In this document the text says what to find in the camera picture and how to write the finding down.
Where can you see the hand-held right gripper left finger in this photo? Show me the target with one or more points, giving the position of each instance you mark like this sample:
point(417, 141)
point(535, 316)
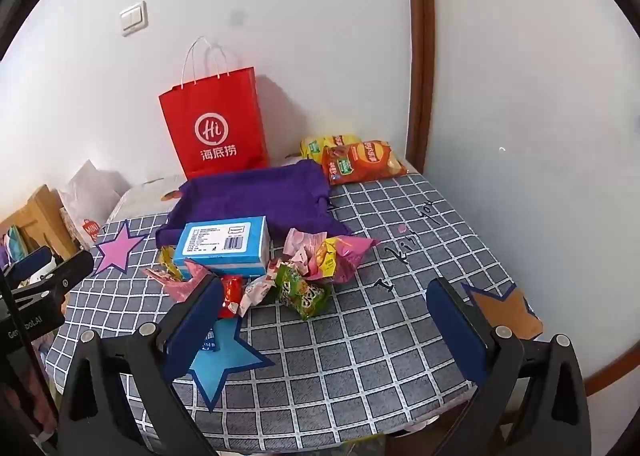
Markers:
point(195, 336)

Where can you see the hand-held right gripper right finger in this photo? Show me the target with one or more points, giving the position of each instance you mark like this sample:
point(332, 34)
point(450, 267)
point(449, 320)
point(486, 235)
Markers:
point(455, 331)

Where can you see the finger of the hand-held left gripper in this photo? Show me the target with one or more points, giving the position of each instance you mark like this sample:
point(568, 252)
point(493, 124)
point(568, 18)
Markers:
point(70, 273)
point(30, 263)

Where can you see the small blue snack packet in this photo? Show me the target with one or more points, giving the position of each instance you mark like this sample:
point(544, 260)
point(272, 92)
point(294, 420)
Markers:
point(210, 340)

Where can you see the small red snack packet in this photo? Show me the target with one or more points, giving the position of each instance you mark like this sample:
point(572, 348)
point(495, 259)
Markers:
point(231, 293)

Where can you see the long orange snack stick packet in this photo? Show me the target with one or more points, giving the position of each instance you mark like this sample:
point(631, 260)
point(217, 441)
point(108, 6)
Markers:
point(157, 273)

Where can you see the yellow triangular snack packet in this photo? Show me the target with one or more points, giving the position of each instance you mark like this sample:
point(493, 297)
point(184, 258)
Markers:
point(169, 261)

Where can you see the green snack packet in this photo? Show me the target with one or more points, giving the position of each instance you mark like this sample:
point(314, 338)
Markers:
point(300, 293)

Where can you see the magenta pink snack packet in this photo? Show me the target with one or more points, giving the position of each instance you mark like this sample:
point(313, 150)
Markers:
point(355, 248)

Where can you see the yellow pink snack packet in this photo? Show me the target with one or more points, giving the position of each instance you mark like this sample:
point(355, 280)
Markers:
point(326, 258)

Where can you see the purple towel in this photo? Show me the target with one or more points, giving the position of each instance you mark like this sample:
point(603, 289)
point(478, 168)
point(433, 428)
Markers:
point(250, 196)

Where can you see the colourful iridescent pouch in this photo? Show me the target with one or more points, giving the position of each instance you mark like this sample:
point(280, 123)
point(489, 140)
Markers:
point(14, 243)

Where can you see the white paper shopping bag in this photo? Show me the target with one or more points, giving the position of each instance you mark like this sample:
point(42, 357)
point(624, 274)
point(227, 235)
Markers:
point(90, 191)

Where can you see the grey checked tablecloth with stars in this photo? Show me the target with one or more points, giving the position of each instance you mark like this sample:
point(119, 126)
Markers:
point(375, 361)

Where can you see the blue tissue box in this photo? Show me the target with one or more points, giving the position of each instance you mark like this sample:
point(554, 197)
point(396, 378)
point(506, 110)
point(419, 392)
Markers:
point(220, 238)

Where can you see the cardboard box with fruit print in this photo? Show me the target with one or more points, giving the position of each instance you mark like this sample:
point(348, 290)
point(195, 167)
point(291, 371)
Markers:
point(140, 201)

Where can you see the orange chip bag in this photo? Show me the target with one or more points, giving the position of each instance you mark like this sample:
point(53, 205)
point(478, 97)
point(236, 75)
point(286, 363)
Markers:
point(360, 161)

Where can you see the red paper shopping bag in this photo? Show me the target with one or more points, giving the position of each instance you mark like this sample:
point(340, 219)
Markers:
point(215, 101)

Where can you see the yellow chip bag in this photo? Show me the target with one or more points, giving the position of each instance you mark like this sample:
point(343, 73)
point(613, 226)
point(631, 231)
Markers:
point(320, 146)

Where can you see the white wall light switch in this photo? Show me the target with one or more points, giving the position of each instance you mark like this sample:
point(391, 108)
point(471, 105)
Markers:
point(134, 18)

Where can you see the brown wooden door frame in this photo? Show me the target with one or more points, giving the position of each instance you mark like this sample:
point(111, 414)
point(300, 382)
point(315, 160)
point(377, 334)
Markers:
point(420, 61)

